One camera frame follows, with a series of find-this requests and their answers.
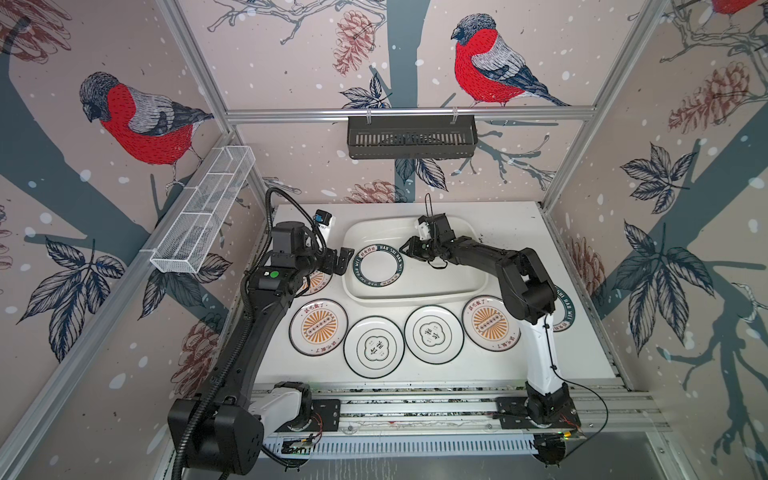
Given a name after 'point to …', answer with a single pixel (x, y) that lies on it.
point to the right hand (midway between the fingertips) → (402, 252)
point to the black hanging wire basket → (412, 137)
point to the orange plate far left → (318, 280)
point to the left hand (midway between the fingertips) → (335, 244)
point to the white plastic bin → (418, 283)
